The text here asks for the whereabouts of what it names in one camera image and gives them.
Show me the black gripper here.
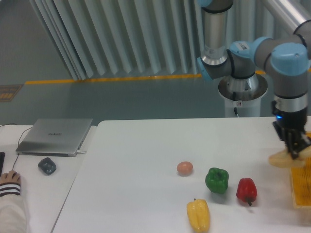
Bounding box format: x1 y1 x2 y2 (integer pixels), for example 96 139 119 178
271 100 311 159

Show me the triangular bread slice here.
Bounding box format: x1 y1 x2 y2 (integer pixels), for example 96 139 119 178
268 146 311 168

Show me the white striped sleeve forearm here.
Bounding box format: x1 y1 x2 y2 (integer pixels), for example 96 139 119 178
0 182 27 233

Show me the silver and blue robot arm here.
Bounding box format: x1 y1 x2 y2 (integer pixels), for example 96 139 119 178
197 0 311 162

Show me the yellow woven basket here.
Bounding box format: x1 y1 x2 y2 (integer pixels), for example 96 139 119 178
290 147 311 209

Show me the person's hand on mouse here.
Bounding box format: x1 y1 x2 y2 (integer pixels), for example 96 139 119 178
0 170 21 185

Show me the red bell pepper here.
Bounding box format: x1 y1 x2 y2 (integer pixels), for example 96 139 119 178
236 178 257 206

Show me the green bell pepper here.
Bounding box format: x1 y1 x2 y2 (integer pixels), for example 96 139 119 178
205 167 229 194

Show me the brown egg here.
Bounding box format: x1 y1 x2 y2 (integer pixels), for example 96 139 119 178
176 161 193 176

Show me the yellow bell pepper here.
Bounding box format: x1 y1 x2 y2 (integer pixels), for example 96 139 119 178
187 199 210 233

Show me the grey folding screen partition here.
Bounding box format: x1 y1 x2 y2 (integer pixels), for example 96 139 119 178
28 0 292 81

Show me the silver Huawei laptop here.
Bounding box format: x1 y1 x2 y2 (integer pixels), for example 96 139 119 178
16 118 92 157

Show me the white side table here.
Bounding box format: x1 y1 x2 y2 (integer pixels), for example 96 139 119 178
0 125 97 233

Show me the black phone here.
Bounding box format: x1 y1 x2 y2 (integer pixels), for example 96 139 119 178
0 151 5 176

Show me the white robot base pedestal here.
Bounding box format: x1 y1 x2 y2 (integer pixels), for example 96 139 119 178
218 74 268 117

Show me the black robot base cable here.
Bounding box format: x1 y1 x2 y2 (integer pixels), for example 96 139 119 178
232 91 240 118

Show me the grey mouse cable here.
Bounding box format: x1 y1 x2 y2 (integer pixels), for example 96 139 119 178
0 123 34 171

